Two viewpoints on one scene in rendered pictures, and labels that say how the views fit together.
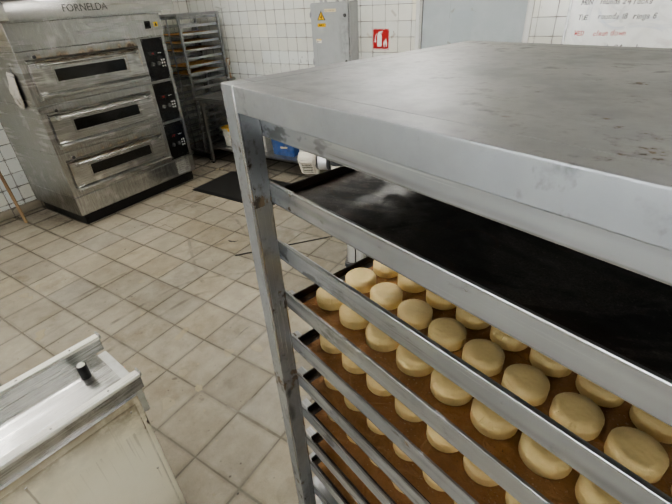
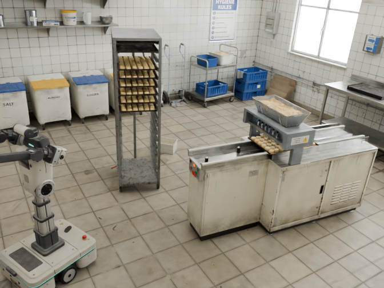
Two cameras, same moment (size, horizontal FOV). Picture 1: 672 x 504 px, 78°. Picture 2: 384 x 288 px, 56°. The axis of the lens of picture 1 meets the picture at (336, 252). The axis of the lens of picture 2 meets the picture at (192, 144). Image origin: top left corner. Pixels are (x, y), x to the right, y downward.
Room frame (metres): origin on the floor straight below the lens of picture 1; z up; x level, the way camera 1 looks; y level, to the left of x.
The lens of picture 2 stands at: (3.75, 1.89, 2.43)
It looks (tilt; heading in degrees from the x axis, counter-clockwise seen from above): 26 degrees down; 203
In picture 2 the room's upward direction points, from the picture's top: 3 degrees clockwise
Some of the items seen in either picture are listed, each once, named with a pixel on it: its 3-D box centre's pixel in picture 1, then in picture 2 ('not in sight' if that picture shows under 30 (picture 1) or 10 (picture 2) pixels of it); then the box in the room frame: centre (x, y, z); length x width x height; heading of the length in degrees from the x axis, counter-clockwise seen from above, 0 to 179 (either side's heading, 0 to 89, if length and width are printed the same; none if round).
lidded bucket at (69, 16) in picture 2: not in sight; (69, 17); (-0.97, -2.39, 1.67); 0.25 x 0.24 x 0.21; 146
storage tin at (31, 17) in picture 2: not in sight; (31, 17); (-0.50, -2.71, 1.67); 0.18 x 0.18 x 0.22
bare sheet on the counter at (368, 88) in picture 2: not in sight; (372, 89); (-2.31, 2.28, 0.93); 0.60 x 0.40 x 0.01; 57
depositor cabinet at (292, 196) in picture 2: not in sight; (302, 176); (0.02, 1.67, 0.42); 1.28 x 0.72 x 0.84; 139
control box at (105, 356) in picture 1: (123, 381); (195, 168); (1.04, 0.79, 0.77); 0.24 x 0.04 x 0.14; 49
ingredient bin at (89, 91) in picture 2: not in sight; (89, 96); (-1.00, -2.12, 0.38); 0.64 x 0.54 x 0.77; 55
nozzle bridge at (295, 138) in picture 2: not in sight; (275, 134); (0.38, 1.36, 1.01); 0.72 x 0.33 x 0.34; 49
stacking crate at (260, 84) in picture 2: not in sight; (250, 83); (-3.74, -0.02, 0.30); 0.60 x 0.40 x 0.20; 146
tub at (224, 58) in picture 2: not in sight; (220, 58); (-3.15, -0.53, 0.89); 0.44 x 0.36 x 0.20; 64
